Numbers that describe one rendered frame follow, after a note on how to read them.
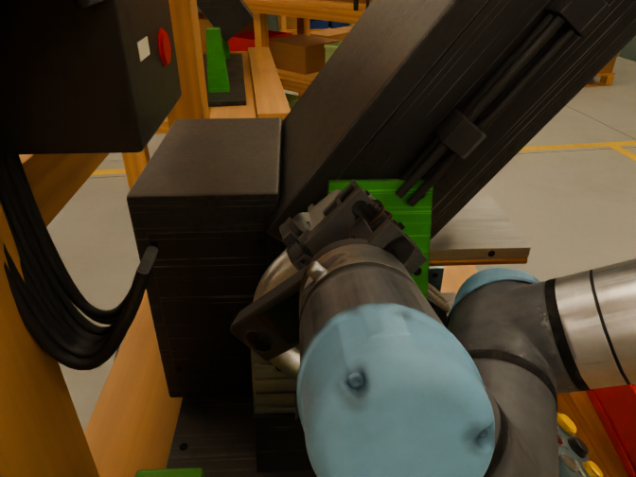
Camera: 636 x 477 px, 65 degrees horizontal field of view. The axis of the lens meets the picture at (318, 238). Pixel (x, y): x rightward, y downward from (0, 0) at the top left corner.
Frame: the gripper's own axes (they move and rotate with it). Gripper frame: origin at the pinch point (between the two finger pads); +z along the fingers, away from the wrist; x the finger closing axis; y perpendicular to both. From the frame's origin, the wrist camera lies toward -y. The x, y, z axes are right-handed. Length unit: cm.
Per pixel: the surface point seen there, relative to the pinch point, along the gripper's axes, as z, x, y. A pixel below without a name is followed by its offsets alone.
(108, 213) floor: 268, 47, -125
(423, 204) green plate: 2.4, -6.1, 10.5
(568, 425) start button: 5.3, -43.4, 4.5
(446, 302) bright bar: 21.2, -26.5, 3.5
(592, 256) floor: 205, -162, 67
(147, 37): -6.1, 23.7, 3.1
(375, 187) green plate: 2.4, -0.9, 8.0
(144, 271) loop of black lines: -10.9, 10.7, -10.4
